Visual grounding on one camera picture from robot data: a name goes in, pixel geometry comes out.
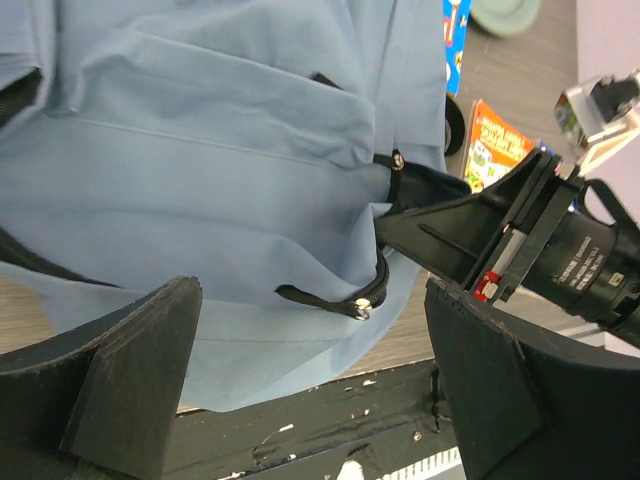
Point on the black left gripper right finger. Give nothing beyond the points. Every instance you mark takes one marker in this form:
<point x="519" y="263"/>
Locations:
<point x="529" y="403"/>

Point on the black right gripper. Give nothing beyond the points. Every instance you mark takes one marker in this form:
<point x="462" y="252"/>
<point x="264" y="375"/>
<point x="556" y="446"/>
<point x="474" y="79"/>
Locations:
<point x="549" y="242"/>

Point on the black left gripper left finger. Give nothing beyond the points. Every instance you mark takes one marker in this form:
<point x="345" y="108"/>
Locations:
<point x="99" y="401"/>

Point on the light blue fabric backpack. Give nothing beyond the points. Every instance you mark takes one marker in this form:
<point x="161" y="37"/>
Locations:
<point x="249" y="144"/>

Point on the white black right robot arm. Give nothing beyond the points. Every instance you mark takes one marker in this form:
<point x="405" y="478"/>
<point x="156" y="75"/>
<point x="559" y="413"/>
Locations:
<point x="626" y="323"/>

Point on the orange treehouse paperback book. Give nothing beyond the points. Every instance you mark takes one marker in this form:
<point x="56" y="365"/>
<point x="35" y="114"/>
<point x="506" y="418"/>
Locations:
<point x="493" y="147"/>

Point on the bright blue paperback book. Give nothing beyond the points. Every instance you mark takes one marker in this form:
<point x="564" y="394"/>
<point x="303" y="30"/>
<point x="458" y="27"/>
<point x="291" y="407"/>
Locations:
<point x="456" y="17"/>

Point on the round teal ceramic plate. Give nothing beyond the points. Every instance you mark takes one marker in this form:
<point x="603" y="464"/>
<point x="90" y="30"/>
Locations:
<point x="505" y="18"/>

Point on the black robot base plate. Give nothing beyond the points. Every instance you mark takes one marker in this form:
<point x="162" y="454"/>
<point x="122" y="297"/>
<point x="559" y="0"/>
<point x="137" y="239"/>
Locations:
<point x="381" y="419"/>

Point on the white slotted cable duct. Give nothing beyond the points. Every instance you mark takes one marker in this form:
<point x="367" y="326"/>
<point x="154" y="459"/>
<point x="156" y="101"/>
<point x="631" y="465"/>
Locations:
<point x="446" y="464"/>

